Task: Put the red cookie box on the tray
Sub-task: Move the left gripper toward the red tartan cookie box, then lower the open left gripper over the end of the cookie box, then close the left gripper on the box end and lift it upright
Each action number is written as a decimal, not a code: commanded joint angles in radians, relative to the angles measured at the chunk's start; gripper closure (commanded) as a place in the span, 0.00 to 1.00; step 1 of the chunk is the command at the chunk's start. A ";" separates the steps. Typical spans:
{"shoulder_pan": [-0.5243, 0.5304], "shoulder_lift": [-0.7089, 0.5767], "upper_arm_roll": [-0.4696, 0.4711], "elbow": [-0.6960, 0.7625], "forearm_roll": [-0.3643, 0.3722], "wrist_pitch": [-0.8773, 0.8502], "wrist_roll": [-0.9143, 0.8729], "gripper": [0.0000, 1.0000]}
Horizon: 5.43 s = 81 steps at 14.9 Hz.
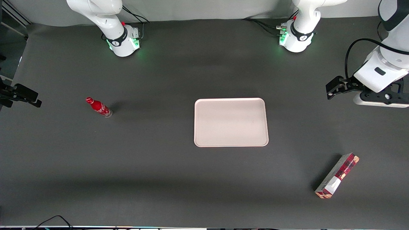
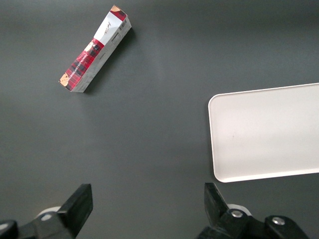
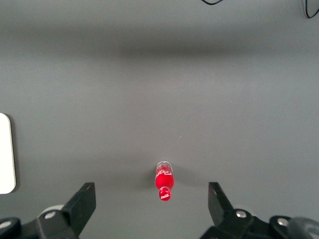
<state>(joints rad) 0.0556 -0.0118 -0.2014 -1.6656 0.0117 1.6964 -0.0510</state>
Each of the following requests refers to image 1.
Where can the pale pink plastic tray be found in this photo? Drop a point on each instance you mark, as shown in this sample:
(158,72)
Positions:
(230,123)

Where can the red cookie box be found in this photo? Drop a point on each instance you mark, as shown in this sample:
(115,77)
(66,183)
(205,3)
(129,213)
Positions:
(337,175)

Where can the dark grey table mat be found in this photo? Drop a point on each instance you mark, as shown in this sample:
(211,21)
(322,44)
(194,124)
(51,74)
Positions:
(159,179)

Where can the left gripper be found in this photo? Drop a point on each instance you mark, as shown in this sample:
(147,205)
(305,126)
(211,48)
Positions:
(349,85)

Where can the aluminium frame rail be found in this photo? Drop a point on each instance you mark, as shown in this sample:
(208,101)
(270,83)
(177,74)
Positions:
(16,12)

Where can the red cola bottle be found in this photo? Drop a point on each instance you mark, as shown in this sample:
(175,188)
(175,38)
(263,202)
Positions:
(98,107)

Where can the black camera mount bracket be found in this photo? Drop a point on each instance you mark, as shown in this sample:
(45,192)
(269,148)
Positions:
(377,95)

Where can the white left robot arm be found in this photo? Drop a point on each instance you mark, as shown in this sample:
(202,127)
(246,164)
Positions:
(298,38)

